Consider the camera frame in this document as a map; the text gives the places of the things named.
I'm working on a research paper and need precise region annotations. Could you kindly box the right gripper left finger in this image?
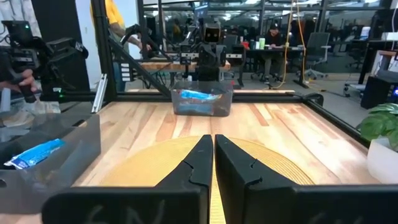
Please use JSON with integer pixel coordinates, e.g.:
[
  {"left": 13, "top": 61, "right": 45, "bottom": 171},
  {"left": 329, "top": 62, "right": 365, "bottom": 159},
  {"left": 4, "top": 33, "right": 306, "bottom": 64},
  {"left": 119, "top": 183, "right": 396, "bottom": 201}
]
[{"left": 42, "top": 134, "right": 215, "bottom": 224}]

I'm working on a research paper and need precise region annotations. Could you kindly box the wooden workbench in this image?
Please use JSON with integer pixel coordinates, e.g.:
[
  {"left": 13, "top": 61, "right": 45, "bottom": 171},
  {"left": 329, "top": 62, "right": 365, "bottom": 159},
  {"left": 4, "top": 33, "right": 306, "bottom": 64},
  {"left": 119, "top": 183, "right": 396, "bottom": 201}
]
[{"left": 139, "top": 60, "right": 231, "bottom": 73}]

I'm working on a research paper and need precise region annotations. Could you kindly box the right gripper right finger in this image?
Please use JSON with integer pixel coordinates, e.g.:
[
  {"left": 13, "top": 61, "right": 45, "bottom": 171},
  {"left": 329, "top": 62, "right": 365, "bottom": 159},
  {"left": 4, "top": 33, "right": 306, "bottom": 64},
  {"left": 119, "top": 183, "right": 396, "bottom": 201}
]
[{"left": 215, "top": 134, "right": 398, "bottom": 224}]

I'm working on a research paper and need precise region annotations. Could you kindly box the black handheld camera rig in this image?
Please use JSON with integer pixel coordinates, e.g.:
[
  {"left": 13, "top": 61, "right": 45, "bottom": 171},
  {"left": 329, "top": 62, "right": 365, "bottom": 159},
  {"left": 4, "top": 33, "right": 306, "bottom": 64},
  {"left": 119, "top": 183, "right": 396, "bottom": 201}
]
[{"left": 0, "top": 20, "right": 90, "bottom": 103}]

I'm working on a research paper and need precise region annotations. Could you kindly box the person in yellow shirt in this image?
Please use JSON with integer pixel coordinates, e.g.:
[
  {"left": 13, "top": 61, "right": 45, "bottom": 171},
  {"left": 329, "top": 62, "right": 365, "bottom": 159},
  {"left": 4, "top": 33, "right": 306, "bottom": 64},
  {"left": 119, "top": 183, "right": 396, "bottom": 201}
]
[{"left": 90, "top": 0, "right": 152, "bottom": 91}]

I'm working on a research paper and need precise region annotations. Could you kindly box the clear plastic bin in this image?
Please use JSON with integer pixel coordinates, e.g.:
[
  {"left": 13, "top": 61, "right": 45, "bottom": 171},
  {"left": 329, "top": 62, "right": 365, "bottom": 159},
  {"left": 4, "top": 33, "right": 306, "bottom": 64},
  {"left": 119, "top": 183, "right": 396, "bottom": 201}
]
[
  {"left": 170, "top": 80, "right": 234, "bottom": 118},
  {"left": 0, "top": 113, "right": 102, "bottom": 215}
]

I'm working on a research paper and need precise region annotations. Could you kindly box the potted green plant white pot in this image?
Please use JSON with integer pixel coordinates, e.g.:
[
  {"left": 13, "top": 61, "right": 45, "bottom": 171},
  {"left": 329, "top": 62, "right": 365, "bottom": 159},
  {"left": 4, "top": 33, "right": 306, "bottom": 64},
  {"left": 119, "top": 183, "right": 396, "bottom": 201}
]
[{"left": 356, "top": 102, "right": 398, "bottom": 184}]

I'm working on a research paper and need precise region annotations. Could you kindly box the seated person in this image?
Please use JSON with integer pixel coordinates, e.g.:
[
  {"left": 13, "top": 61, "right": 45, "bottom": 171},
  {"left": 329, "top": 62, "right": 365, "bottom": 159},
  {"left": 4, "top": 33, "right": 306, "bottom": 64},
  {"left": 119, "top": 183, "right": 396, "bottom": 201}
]
[{"left": 262, "top": 23, "right": 289, "bottom": 84}]

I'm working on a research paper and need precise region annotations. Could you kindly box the yellow hanging cable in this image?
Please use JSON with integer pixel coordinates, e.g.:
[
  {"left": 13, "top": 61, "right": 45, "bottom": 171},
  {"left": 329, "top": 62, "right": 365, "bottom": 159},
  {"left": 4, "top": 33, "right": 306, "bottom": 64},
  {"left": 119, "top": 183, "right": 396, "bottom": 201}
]
[{"left": 270, "top": 0, "right": 308, "bottom": 90}]

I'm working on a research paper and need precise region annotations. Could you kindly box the silver aluminium profile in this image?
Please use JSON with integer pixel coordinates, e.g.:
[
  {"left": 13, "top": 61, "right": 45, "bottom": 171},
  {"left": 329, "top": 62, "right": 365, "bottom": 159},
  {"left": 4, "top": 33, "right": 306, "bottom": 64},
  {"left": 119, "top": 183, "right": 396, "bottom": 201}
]
[{"left": 91, "top": 73, "right": 109, "bottom": 114}]

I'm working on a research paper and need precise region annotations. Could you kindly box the person's hand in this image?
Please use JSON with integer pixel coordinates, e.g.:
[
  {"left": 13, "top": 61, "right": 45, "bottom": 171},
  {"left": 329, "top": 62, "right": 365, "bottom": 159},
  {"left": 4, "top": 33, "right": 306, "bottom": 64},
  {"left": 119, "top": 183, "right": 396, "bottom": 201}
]
[{"left": 0, "top": 68, "right": 39, "bottom": 93}]

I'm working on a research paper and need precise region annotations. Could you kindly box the black box with blue light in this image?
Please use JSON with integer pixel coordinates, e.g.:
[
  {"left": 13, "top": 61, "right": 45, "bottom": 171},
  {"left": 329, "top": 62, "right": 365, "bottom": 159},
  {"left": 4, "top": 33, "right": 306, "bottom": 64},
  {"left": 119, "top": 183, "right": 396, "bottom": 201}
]
[{"left": 360, "top": 75, "right": 398, "bottom": 110}]

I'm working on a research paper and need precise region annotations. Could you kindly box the grey office chair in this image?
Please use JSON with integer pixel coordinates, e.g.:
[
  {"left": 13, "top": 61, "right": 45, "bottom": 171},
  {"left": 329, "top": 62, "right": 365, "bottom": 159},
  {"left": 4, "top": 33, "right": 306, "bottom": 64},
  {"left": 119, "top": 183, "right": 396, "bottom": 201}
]
[{"left": 297, "top": 32, "right": 332, "bottom": 80}]

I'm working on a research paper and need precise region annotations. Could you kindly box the blue granola bar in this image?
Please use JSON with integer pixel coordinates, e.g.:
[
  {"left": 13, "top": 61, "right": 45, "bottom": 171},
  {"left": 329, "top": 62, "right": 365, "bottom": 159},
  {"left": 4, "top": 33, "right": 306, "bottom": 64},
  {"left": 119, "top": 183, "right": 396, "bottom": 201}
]
[
  {"left": 3, "top": 138, "right": 66, "bottom": 170},
  {"left": 180, "top": 89, "right": 223, "bottom": 101}
]

